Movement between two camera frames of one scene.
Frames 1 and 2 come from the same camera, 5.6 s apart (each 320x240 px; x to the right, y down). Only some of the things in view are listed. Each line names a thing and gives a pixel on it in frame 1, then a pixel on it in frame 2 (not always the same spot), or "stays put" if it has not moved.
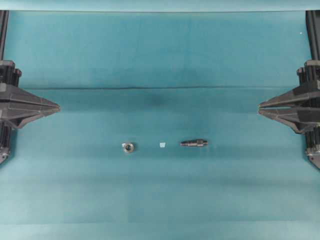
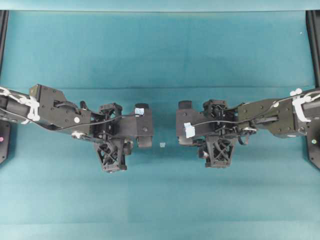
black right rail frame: [313, 25] stays put
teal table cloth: [158, 136] stays put
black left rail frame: [4, 15] stays put
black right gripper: [297, 117] to [214, 119]
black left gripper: [12, 97] to [108, 121]
